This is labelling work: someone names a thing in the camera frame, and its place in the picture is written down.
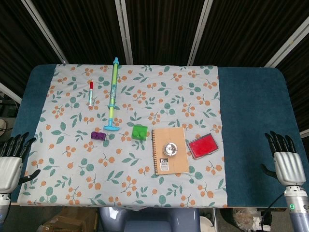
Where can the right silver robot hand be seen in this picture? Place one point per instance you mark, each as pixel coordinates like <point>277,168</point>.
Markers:
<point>288,166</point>

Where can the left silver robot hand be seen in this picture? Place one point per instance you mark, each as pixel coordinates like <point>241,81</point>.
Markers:
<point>9,166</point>

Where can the purple toy building block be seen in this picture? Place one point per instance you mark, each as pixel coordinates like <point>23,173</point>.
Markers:
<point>98,136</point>

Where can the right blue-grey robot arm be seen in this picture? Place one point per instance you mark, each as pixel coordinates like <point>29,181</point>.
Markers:
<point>299,217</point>

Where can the teal felt table cover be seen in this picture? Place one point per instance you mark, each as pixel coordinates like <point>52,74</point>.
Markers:
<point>253,108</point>

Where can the black trash bin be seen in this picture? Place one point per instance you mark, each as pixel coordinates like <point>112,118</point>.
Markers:
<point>241,220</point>

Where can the brown cardboard box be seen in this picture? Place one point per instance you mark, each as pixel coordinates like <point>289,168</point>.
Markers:
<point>67,220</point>

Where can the red ink stamp pad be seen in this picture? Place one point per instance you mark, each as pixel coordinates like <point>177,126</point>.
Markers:
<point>202,146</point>

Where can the white bucket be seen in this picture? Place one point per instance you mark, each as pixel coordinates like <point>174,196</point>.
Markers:
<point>206,222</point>

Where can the red capped marker pen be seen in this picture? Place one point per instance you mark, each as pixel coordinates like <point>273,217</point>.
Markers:
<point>90,95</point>

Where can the kraft spiral notebook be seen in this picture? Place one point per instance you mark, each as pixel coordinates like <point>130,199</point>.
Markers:
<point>173,164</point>

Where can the clear round paper clip box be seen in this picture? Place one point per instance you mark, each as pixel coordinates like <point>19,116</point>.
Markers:
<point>170,149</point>

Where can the green and blue toy pump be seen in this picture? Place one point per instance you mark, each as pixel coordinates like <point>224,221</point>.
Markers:
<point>113,91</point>

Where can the green toy building block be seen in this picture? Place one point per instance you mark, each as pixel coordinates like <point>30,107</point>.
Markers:
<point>139,133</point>

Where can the floral print tablecloth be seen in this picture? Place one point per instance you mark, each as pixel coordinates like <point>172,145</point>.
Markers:
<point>169,96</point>

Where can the blue-grey robot torso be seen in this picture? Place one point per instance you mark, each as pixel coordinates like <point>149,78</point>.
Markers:
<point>149,222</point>

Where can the white partition frame post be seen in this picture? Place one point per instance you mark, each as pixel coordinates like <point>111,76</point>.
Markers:
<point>200,31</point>
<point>123,31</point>
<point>9,93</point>
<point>289,39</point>
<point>46,32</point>

